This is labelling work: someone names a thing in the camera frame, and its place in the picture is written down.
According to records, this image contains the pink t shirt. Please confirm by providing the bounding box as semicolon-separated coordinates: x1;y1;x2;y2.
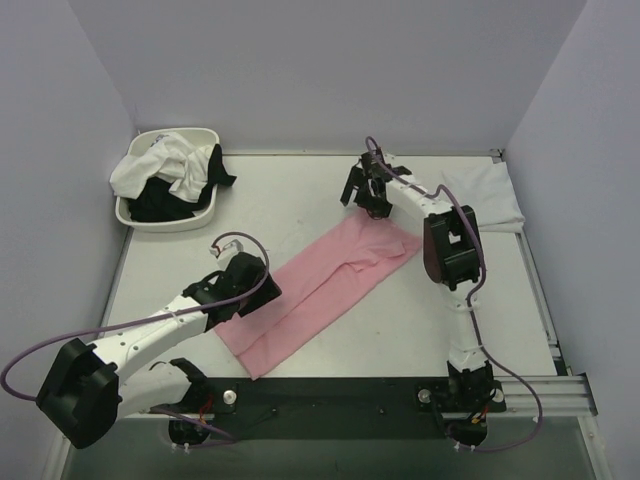
214;213;422;380

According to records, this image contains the white plastic basket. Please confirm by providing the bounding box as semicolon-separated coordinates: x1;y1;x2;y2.
109;127;235;233

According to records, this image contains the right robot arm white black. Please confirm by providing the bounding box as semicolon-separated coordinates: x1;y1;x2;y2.
340;149;494;411

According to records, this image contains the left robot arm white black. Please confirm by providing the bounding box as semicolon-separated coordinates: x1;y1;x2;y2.
36;252;282;449

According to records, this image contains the black t shirt in basket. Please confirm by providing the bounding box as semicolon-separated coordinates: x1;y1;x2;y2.
127;144;237;223

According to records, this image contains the folded white t shirt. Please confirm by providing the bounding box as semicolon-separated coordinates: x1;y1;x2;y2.
442;163;525;234

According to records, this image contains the white t shirt in basket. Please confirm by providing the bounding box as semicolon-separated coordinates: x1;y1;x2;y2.
110;132;214;203

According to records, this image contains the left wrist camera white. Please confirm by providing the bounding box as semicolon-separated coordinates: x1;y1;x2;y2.
209;239;244;262

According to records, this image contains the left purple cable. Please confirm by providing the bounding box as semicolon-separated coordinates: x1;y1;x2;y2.
1;230;274;449

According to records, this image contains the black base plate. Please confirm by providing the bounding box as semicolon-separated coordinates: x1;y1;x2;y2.
164;377;506;444

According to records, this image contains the aluminium front rail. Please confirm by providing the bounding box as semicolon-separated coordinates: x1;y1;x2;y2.
59;372;600;421

